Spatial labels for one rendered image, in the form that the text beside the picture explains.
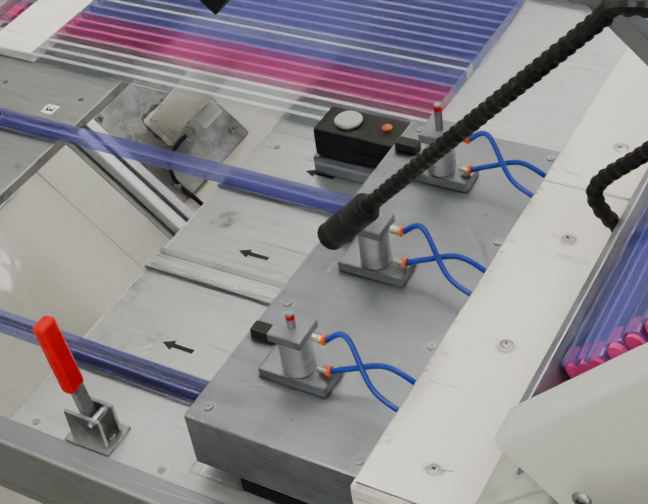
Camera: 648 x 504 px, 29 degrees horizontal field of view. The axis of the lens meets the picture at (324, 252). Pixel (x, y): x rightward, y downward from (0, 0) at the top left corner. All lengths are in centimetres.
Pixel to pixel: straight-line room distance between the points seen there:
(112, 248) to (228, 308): 120
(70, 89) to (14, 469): 46
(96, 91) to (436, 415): 60
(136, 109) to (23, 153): 112
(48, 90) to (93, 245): 91
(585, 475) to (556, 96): 62
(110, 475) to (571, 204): 37
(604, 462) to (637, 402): 5
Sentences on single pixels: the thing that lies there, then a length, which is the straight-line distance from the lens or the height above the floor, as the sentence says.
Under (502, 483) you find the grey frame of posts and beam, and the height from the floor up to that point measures 133.
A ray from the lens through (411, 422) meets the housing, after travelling 76.
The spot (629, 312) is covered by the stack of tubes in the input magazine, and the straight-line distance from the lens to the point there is 60.
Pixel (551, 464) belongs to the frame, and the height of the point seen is 141.
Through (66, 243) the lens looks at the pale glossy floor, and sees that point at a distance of 213.
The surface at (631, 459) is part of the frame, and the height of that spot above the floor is 145.
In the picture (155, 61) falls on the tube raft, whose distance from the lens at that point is 124.
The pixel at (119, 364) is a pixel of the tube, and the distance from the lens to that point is 93.
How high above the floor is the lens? 183
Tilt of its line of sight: 51 degrees down
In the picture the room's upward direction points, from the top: 52 degrees clockwise
